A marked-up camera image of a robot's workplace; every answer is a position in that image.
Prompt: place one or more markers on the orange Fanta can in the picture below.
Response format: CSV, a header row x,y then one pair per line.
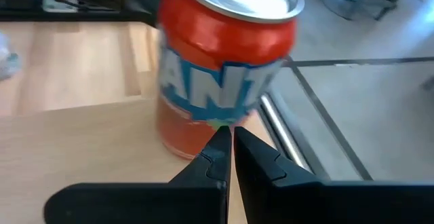
x,y
220,47

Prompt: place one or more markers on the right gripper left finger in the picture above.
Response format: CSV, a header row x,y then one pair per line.
x,y
190,203

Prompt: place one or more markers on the white Celsius can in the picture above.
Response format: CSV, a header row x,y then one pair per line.
x,y
6,61

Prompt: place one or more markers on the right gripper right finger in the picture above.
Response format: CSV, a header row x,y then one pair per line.
x,y
288,200

